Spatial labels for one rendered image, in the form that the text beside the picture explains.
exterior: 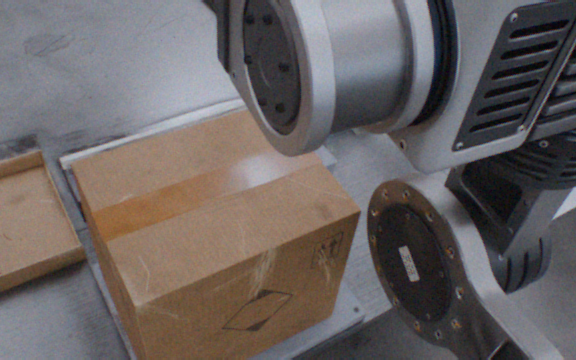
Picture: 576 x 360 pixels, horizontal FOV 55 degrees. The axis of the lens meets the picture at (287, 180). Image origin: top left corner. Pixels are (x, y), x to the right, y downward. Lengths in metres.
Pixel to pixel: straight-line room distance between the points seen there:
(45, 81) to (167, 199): 0.76
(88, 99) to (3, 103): 0.18
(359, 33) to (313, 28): 0.03
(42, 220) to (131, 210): 0.42
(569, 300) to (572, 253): 0.23
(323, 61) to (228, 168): 0.46
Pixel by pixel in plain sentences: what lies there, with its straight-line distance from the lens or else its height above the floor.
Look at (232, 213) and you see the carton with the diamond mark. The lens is 0.69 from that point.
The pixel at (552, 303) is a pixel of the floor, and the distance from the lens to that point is 2.22.
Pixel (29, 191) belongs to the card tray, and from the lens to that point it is 1.16.
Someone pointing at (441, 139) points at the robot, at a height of 1.41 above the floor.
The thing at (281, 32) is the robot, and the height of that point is 1.48.
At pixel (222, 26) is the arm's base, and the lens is 0.41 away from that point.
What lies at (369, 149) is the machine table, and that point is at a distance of 1.23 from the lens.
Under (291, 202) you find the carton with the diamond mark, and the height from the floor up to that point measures 1.12.
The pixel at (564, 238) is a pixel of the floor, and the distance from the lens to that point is 2.45.
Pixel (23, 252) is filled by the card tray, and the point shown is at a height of 0.83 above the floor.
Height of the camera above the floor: 1.65
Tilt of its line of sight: 47 degrees down
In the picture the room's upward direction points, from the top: 7 degrees clockwise
